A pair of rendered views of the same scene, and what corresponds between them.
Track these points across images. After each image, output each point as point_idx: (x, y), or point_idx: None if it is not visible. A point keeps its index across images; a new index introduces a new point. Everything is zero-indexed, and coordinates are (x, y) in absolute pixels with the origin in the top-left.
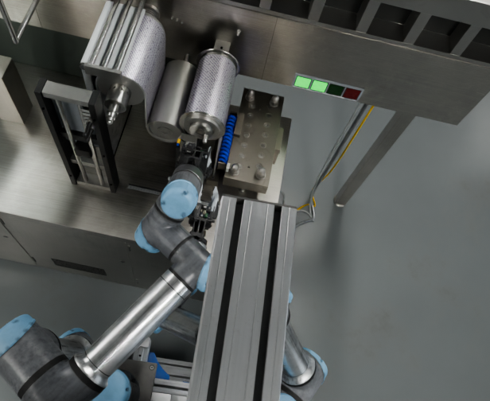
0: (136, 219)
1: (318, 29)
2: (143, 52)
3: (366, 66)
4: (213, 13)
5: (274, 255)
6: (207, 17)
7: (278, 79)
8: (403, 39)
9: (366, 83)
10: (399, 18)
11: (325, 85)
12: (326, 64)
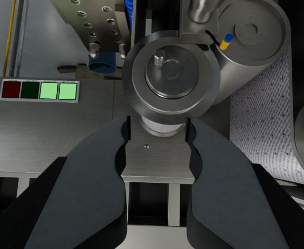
0: None
1: None
2: (272, 173)
3: (6, 134)
4: (175, 162)
5: None
6: (181, 154)
7: (96, 86)
8: None
9: (0, 108)
10: (4, 180)
11: (41, 94)
12: (48, 125)
